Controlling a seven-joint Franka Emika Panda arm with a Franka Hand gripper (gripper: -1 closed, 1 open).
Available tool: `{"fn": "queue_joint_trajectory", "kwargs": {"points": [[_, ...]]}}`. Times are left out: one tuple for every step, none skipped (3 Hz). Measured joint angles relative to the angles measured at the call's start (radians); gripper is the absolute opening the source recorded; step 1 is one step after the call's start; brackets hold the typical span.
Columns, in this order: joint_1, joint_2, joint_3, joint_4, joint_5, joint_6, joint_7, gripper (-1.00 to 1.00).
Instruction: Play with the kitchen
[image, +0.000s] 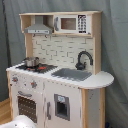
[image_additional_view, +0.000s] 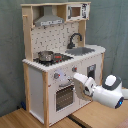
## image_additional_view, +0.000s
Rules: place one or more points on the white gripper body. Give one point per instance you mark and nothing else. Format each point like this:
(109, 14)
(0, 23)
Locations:
(84, 86)

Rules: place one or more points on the small metal pot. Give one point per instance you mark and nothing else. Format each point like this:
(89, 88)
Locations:
(46, 55)

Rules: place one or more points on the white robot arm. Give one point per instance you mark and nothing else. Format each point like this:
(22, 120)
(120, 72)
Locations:
(110, 93)

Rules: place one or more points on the wooden toy kitchen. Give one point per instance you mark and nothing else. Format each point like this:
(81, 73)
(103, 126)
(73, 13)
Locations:
(40, 84)

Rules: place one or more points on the grey ice dispenser panel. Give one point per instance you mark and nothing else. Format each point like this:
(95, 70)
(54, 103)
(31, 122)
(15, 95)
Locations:
(91, 71)

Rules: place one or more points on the toy oven door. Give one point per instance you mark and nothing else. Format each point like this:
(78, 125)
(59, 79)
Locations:
(64, 97)

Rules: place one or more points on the red left stove knob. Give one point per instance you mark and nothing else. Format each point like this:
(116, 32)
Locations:
(56, 75)

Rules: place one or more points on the grey toy sink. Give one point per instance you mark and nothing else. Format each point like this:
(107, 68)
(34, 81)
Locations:
(79, 51)

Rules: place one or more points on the black toy stovetop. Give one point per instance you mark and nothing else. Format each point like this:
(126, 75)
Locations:
(58, 58)

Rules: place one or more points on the black toy faucet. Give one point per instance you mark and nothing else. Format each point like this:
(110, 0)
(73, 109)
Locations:
(73, 40)

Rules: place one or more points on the white toy microwave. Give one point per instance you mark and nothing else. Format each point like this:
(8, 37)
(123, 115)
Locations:
(78, 11)

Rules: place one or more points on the grey range hood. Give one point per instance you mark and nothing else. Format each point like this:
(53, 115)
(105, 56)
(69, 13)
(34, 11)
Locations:
(48, 18)

